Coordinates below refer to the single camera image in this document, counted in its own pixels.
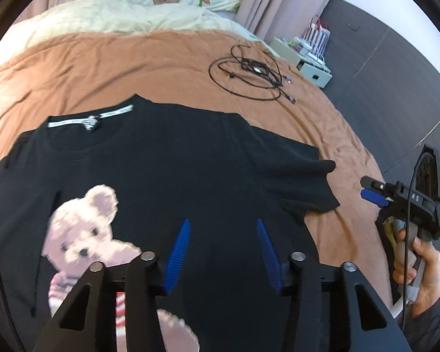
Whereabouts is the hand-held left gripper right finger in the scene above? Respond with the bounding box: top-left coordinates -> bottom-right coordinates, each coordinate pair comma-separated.
256,219 -> 413,352

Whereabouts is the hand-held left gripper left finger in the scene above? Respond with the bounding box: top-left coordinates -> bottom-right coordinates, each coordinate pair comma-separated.
31,219 -> 191,352

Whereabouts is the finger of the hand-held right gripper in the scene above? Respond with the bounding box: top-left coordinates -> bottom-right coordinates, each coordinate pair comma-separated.
360,189 -> 391,208
360,176 -> 394,193

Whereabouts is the black teddy bear print t-shirt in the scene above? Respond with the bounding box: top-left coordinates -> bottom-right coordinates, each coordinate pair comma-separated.
0,94 -> 341,352

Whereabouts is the person's right forearm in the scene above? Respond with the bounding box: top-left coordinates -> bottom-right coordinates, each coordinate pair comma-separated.
399,293 -> 440,352

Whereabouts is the person's right hand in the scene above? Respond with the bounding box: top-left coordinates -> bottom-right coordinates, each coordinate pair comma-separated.
392,227 -> 440,317

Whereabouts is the white storage box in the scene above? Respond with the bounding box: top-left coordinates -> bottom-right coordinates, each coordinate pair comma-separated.
270,37 -> 333,89

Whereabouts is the red striped gift bag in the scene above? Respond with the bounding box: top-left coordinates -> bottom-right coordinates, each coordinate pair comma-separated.
302,15 -> 331,51

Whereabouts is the brown blanket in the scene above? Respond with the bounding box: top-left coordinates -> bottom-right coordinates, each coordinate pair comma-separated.
0,29 -> 395,314

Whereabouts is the cream bear print duvet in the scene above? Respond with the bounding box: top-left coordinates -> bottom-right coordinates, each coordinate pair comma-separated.
4,0 -> 276,56

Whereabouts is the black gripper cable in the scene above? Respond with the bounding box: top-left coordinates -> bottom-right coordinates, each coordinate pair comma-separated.
398,146 -> 432,334

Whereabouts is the black coiled cable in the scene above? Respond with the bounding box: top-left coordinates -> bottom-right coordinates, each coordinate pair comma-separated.
209,58 -> 284,102
230,44 -> 298,105

